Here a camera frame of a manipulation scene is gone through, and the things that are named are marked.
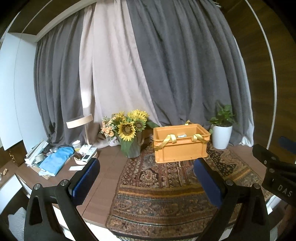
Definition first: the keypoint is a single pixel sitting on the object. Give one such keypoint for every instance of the green plant white pot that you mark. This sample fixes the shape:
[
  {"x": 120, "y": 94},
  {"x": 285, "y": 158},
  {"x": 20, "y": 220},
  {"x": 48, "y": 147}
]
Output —
[{"x": 222, "y": 125}]

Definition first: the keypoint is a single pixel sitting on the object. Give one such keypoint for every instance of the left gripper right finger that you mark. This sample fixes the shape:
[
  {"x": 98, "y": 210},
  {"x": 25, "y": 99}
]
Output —
[{"x": 252, "y": 220}]

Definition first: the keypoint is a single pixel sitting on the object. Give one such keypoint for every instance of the orange plastic crate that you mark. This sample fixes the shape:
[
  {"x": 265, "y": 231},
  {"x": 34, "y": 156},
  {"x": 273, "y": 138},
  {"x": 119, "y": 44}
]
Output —
[{"x": 169, "y": 148}]

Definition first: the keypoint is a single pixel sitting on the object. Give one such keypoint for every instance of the grey curtain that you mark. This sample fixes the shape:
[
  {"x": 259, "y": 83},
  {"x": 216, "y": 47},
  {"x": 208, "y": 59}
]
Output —
[{"x": 190, "y": 60}]

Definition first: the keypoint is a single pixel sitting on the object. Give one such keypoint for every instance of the white remote control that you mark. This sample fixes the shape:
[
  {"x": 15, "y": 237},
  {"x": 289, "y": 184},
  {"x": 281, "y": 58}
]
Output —
[{"x": 76, "y": 168}]

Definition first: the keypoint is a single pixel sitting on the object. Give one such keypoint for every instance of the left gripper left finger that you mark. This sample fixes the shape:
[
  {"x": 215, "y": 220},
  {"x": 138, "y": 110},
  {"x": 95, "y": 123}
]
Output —
[{"x": 41, "y": 222}]

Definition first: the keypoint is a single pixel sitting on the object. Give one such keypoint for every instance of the patterned oriental rug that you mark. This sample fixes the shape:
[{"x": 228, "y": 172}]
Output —
[{"x": 158, "y": 201}]

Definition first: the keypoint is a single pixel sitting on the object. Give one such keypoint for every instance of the sunflower bouquet in vase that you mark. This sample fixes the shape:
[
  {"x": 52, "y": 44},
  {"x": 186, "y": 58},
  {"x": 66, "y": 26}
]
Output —
[{"x": 127, "y": 128}]

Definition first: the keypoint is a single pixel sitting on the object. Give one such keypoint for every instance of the white stacked papers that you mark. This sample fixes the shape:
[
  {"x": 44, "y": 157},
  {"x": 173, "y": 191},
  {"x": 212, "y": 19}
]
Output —
[{"x": 35, "y": 151}]

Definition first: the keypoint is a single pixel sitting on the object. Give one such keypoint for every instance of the beige curtain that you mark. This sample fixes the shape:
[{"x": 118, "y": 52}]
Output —
[{"x": 111, "y": 75}]

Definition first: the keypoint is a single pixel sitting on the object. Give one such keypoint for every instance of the blue tissue pack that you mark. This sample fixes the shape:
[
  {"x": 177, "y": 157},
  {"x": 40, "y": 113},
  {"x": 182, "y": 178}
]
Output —
[{"x": 182, "y": 136}]

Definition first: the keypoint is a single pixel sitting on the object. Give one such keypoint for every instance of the blue cloth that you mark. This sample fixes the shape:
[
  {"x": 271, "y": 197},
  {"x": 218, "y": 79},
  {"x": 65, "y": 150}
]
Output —
[{"x": 55, "y": 161}]

